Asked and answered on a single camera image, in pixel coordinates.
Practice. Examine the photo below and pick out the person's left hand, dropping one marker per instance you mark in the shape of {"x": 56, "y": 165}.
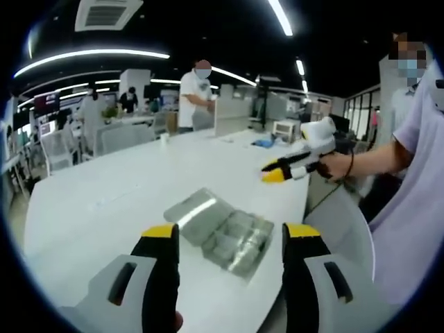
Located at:
{"x": 179, "y": 320}

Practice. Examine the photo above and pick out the black camera tripod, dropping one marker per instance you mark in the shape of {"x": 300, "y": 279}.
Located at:
{"x": 265, "y": 104}

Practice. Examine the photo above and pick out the green desk plant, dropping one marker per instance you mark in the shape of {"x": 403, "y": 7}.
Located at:
{"x": 109, "y": 113}

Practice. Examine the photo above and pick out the grey desk partition panel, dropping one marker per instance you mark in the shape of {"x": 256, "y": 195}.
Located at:
{"x": 126, "y": 138}

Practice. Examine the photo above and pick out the small white shelf box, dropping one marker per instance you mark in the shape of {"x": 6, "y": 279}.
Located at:
{"x": 283, "y": 131}

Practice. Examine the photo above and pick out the white paper cup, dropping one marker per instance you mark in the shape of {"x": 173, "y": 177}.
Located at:
{"x": 164, "y": 139}

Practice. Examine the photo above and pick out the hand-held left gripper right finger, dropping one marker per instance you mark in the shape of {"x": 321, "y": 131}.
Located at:
{"x": 296, "y": 288}

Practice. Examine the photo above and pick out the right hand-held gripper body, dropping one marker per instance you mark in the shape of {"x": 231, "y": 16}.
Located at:
{"x": 320, "y": 137}

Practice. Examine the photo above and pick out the white chest-worn device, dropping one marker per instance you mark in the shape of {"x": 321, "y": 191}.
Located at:
{"x": 437, "y": 100}

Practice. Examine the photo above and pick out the brown cardboard box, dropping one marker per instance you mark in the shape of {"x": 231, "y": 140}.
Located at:
{"x": 172, "y": 121}

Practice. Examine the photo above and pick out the dark wall screen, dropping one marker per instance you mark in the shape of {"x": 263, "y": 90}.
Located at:
{"x": 46, "y": 102}

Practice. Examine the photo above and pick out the blue cloth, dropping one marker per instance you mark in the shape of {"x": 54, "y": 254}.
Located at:
{"x": 263, "y": 143}

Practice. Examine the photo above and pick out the white mesh office chair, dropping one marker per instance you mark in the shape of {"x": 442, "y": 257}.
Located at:
{"x": 57, "y": 151}

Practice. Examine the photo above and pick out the white ceiling air vent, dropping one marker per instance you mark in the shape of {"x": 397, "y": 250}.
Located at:
{"x": 107, "y": 15}

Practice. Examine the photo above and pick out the curved ceiling light strip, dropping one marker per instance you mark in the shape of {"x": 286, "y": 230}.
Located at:
{"x": 90, "y": 53}

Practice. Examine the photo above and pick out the person's right hand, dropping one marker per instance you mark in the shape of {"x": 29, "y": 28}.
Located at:
{"x": 338, "y": 164}

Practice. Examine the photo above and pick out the grey mesh office chair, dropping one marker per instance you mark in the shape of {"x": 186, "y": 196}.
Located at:
{"x": 340, "y": 225}

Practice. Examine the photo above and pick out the person's lavender shirt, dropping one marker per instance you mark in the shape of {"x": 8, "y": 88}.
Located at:
{"x": 409, "y": 225}

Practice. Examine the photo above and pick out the grey transparent guide fixture box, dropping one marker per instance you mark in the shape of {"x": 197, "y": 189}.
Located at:
{"x": 194, "y": 208}

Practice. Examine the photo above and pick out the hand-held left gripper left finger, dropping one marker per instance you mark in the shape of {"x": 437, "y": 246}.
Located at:
{"x": 156, "y": 284}

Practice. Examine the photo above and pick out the white panel board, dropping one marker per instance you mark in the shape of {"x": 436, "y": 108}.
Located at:
{"x": 232, "y": 118}

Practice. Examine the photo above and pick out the straight ceiling light bar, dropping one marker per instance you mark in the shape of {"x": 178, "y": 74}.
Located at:
{"x": 281, "y": 19}

